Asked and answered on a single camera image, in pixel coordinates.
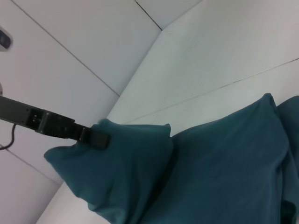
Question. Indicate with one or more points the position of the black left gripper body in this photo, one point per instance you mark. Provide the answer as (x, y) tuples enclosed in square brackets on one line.
[(16, 110)]

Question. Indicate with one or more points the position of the teal blue printed t-shirt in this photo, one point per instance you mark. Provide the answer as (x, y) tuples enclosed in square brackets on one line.
[(198, 168)]

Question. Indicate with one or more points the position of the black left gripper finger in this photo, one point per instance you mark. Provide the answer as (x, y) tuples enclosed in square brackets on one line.
[(98, 139)]

